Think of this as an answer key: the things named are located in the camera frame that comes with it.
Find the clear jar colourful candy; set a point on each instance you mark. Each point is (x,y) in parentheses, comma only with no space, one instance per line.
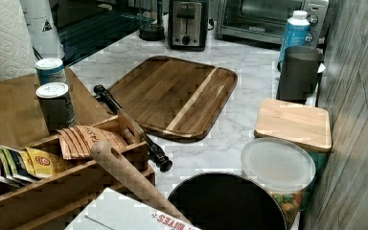
(282,168)

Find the green tea bag packet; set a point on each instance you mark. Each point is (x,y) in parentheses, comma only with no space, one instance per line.
(14,167)

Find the white snack box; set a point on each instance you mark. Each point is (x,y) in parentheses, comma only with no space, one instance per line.
(114,211)

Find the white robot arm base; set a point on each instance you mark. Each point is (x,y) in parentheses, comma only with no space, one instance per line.
(42,29)

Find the wooden cutting board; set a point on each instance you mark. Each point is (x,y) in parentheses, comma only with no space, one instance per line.
(174,98)

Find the grey spice shaker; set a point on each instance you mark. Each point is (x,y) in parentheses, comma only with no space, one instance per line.
(56,105)

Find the black round pot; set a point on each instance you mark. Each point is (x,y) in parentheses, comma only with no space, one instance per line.
(225,201)

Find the white paper towel roll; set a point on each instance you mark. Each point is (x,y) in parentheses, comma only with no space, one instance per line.
(16,52)

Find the wooden drawer box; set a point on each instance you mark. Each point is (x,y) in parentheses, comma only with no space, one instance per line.
(21,119)

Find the yellow tea bag packet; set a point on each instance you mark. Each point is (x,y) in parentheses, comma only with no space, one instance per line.
(46,164)

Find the teal canister wooden lid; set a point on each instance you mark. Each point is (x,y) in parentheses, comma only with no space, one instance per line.
(306,126)

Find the silver toaster oven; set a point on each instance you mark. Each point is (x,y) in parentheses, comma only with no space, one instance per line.
(265,20)

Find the blue spice shaker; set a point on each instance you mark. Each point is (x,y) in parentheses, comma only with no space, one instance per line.
(50,69)

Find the black silver toaster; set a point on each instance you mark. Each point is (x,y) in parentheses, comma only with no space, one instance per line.
(188,24)

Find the wooden tea organizer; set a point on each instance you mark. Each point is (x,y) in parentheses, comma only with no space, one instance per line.
(51,203)

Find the blue water carton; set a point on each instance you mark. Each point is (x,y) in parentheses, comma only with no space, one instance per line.
(297,28)

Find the dark grey tall cup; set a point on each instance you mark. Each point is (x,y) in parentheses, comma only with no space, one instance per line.
(298,91)

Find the brown tea sachets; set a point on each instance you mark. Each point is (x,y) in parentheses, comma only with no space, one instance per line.
(76,141)

